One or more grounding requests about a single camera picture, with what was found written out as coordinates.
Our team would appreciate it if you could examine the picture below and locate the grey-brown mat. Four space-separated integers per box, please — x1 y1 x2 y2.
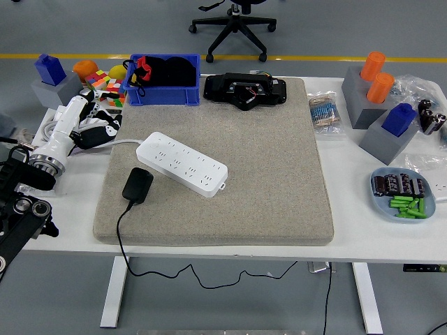
92 77 335 247

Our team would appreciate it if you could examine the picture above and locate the black device housing with wires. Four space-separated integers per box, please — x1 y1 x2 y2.
203 72 288 112

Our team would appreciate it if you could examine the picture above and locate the blue plastic block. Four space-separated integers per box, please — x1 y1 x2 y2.
34 53 67 86
381 103 418 137

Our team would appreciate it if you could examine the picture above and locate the orange cylinder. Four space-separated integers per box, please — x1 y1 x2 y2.
360 51 386 82
365 72 395 104

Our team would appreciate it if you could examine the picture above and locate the clear plastic bag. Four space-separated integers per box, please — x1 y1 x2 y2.
389 75 443 105
404 153 447 172

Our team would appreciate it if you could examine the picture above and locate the white power strip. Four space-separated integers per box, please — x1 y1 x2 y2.
135 131 229 199

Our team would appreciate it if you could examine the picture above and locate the white cardboard box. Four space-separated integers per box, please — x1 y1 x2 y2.
41 107 66 123

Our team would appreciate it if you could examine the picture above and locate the hanging black cable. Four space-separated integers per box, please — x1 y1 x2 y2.
323 262 333 335

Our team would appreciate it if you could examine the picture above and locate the grey two-hole block holder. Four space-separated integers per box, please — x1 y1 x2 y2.
341 66 394 130

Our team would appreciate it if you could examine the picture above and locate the metal bracket under table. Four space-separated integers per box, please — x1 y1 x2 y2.
307 260 337 274

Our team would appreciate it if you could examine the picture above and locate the orange ball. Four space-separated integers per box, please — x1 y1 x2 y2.
73 59 99 84

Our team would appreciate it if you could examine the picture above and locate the black plug adapter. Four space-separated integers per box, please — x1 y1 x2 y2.
122 167 154 205

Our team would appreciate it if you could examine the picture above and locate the black table control panel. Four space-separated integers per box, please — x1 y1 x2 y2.
402 264 447 274

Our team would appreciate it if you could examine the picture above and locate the blue plastic bin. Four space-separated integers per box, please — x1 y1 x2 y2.
124 53 202 107

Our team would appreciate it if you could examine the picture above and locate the black office chair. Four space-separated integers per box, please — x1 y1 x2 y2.
188 0 278 64

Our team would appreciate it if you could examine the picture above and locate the thin black plug cord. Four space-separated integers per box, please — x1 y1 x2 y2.
117 200 298 290

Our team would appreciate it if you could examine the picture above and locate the white table leg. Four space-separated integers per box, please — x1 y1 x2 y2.
351 262 384 335
100 256 131 329

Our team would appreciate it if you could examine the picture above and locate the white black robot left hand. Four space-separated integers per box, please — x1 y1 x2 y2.
33 89 123 163

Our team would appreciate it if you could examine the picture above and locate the light blue plate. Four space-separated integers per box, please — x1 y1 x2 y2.
369 167 437 224

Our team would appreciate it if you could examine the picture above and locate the black cloth pouch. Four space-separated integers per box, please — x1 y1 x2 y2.
149 55 197 87

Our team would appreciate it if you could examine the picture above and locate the clear bag of resistors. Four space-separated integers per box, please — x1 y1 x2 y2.
307 91 347 137

